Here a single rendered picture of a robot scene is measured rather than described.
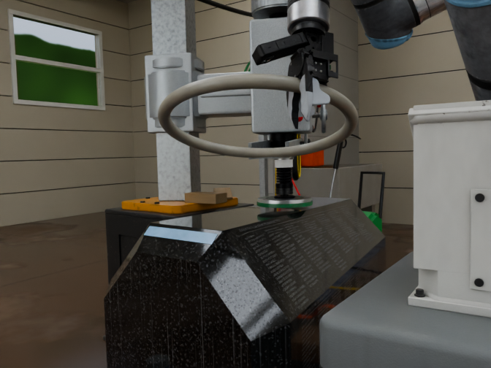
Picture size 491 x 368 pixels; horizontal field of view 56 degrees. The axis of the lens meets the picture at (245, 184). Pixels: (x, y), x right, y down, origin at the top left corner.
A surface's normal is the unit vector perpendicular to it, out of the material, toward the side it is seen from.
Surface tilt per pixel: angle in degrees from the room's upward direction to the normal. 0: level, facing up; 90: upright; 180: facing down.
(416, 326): 0
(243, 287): 58
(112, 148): 90
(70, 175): 90
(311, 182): 90
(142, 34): 90
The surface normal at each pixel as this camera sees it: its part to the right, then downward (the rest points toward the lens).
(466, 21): -0.75, 0.66
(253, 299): -0.01, -0.46
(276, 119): -0.18, 0.07
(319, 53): 0.33, -0.21
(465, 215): -0.54, 0.07
